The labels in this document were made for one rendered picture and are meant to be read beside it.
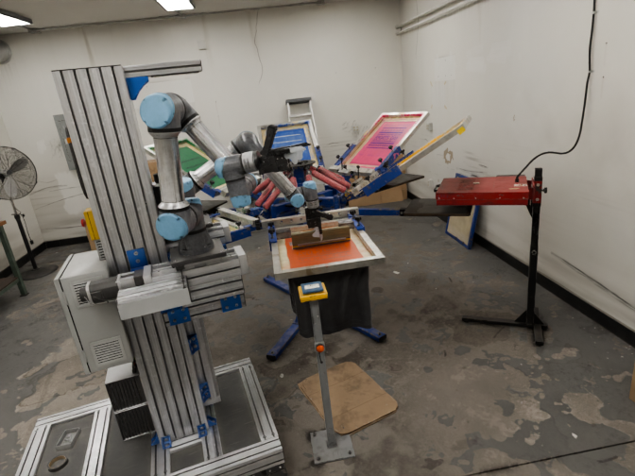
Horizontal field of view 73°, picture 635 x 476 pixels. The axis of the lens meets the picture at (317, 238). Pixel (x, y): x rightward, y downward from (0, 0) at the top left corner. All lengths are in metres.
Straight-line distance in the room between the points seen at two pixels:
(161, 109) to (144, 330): 1.06
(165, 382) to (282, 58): 5.32
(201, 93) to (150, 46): 0.89
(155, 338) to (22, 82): 5.72
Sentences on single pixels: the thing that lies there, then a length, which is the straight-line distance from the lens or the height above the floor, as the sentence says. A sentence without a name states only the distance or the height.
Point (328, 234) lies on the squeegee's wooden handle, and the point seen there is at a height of 1.02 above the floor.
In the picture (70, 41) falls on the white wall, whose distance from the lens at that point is 7.23.
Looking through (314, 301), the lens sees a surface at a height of 0.90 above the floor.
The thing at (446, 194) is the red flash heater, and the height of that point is 1.10.
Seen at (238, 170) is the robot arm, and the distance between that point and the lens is 1.60.
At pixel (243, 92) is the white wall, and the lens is 6.76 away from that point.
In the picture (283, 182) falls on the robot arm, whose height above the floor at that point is 1.40.
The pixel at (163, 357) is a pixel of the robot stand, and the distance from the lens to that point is 2.29.
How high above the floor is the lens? 1.85
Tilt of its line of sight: 19 degrees down
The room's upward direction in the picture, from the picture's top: 7 degrees counter-clockwise
